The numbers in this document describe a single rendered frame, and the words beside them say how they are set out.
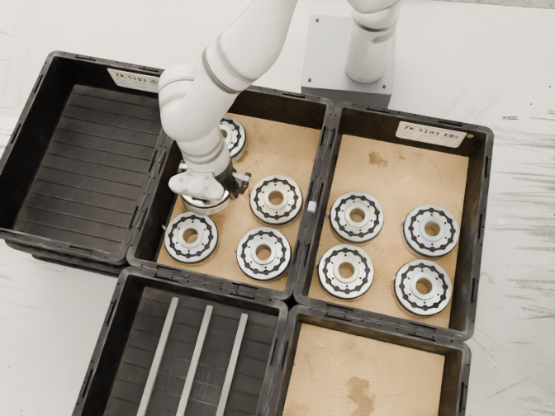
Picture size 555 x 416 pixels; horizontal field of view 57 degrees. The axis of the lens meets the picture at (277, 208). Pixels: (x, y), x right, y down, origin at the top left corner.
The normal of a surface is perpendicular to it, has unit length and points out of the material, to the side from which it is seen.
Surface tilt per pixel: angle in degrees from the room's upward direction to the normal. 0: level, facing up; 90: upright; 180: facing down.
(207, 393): 0
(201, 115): 73
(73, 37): 0
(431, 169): 0
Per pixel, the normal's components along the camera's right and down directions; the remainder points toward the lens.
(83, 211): -0.04, -0.34
